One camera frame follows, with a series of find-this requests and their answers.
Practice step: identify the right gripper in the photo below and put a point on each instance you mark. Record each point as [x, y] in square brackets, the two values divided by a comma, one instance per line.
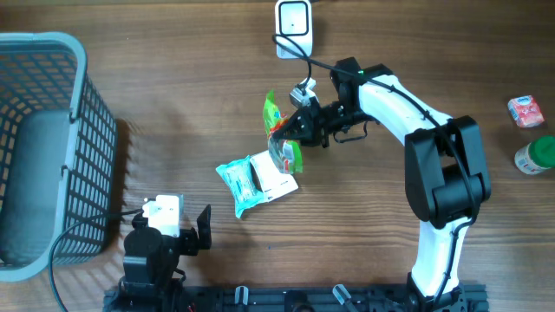
[302, 118]

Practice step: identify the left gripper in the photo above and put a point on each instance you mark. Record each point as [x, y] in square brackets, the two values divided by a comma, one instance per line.
[188, 237]

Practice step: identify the Haribo gummy bag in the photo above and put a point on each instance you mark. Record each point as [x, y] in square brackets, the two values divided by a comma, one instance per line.
[285, 154]

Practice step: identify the teal tissue packet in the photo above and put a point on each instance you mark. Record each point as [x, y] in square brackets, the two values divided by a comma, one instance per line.
[238, 177]

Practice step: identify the white snack packet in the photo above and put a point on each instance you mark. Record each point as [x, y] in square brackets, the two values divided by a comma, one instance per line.
[269, 180]

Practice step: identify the red white candy packet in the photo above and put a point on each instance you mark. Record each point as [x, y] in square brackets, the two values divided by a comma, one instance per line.
[525, 111]

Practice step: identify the green lid jar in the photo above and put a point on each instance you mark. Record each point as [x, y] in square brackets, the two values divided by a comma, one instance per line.
[536, 157]

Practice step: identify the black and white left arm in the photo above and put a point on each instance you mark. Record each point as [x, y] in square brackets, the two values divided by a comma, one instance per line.
[152, 280]

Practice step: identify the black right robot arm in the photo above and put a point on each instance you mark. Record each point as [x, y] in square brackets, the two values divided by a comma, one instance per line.
[446, 178]

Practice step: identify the white barcode scanner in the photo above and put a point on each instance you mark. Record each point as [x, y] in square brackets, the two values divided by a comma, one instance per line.
[293, 18]

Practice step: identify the grey plastic mesh basket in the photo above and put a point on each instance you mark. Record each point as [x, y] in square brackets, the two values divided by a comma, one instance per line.
[58, 147]

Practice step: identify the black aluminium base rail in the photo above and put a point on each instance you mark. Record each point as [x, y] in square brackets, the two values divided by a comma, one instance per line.
[375, 298]

